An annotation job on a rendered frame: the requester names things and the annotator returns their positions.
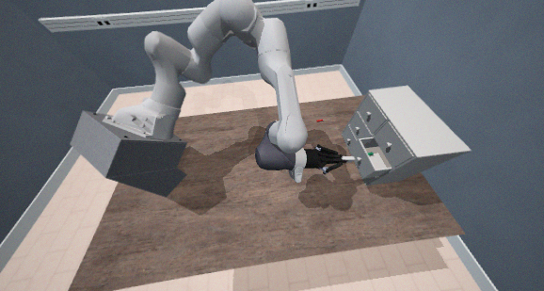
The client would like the grey chest of drawers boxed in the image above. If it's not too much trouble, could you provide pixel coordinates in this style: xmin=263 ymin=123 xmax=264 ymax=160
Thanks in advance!
xmin=345 ymin=86 xmax=471 ymax=186

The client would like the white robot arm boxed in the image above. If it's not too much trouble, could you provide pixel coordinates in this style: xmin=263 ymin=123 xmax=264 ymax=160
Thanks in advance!
xmin=103 ymin=0 xmax=308 ymax=183

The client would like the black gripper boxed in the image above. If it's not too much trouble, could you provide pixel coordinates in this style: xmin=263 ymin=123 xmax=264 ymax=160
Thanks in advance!
xmin=304 ymin=144 xmax=355 ymax=174

